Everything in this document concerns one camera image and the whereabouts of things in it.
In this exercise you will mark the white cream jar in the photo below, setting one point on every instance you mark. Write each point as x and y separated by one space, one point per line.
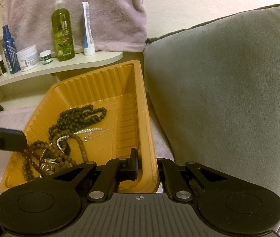
28 58

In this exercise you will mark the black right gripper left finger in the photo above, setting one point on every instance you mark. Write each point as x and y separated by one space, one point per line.
52 203

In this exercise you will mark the small green-label jar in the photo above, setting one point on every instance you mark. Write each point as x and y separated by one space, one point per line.
46 57

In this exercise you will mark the green olive spray bottle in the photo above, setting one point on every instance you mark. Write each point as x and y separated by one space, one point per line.
62 33

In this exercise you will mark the blue white cream tube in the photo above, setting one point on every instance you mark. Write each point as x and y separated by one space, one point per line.
88 42

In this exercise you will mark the silver crystal wristwatch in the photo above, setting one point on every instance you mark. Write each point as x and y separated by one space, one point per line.
48 163

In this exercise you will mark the grey cushion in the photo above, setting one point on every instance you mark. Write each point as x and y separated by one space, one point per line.
215 88

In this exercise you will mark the lavender hanging towel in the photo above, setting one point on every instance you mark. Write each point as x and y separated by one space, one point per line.
116 25

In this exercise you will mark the orange plastic tray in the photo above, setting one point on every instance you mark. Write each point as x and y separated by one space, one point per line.
120 89

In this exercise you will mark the black white lip balm stick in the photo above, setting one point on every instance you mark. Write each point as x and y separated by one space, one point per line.
2 67

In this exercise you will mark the cream wooden shelf unit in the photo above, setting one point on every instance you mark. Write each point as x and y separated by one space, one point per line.
28 88

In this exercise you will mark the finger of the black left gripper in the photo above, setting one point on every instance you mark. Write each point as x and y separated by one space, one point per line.
12 140

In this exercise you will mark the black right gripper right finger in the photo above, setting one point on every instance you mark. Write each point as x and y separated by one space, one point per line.
224 203

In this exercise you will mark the blue spray bottle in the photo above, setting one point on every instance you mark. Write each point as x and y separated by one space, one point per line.
10 51

